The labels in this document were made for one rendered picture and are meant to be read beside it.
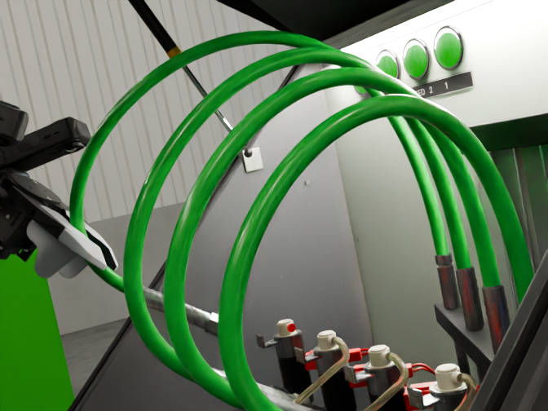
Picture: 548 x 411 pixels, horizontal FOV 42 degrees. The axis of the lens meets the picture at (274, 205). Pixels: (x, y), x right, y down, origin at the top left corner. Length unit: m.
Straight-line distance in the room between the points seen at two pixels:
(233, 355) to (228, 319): 0.02
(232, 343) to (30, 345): 3.58
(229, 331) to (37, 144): 0.44
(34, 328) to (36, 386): 0.31
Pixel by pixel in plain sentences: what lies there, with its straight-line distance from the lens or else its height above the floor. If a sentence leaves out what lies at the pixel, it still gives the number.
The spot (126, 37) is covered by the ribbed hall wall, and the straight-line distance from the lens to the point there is 7.34.
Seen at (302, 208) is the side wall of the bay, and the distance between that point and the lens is 1.04.
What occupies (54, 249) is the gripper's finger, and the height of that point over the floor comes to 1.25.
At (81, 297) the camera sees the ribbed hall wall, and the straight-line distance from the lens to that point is 7.16.
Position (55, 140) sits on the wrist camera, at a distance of 0.79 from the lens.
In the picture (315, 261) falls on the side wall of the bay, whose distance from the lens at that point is 1.06.
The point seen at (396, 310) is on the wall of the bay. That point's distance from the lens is 1.04.
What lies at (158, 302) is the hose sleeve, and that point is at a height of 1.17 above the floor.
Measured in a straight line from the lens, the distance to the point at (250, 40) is 0.75.
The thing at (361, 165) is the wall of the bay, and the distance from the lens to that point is 1.02.
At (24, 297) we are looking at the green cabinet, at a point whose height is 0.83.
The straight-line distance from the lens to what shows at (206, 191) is 0.47.
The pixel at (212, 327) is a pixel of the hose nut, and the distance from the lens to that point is 0.76.
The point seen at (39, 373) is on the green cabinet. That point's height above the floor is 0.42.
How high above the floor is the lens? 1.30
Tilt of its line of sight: 4 degrees down
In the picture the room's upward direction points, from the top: 12 degrees counter-clockwise
